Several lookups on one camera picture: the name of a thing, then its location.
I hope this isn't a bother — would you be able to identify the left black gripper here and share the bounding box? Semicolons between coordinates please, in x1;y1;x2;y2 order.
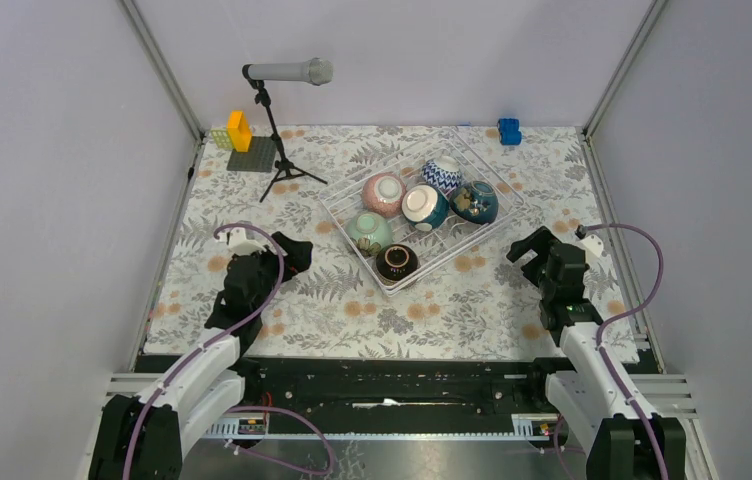
236;231;311;313

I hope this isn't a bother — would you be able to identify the light green celadon bowl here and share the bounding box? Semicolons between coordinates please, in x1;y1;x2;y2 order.
344;211;394;258

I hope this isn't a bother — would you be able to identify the black glazed patterned bowl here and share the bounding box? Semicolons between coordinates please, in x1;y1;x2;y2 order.
375;244;419;285

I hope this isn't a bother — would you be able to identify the teal bowl cream interior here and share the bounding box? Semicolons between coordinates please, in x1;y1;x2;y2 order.
401;184;450;232

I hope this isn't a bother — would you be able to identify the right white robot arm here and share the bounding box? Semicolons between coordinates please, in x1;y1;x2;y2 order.
506;225;686;479

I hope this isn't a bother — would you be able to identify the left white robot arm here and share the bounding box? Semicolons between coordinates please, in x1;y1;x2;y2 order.
87;224;313;479

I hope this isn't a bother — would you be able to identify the dark blue floral bowl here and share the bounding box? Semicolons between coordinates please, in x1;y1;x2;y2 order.
449;180;499;225

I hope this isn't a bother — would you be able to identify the black microphone tripod stand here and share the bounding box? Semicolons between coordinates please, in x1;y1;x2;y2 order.
247;79;328;202

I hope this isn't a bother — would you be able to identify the pink patterned bowl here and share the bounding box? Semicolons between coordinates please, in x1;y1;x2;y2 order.
361;173;406;218

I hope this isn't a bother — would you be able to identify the grey toy baseplate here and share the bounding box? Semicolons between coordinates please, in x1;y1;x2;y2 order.
226;136;277;173

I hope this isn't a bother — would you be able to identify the floral table mat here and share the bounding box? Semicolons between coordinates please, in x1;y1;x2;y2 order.
143;125;641;365

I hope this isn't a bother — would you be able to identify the blue toy block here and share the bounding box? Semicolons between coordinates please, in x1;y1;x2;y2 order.
497;118;523;146

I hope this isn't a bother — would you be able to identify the blue white zigzag bowl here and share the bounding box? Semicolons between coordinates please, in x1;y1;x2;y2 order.
421;155;464;196

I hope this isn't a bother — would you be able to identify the yellow toy block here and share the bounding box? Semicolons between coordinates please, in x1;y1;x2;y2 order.
226;110;253;153

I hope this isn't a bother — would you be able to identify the light green toy block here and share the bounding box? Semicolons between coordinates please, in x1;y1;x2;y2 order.
209;129;234;151

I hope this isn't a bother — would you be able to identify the grey microphone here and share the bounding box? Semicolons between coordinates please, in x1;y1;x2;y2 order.
242;57;334;86

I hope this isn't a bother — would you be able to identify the white wire dish rack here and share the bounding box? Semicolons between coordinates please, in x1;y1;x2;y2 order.
319;129;524;296

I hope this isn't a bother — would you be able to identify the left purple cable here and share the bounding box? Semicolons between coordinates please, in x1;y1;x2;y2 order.
122;222;287;480

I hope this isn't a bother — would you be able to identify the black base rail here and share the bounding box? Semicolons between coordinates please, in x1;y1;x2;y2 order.
229;357;573;437

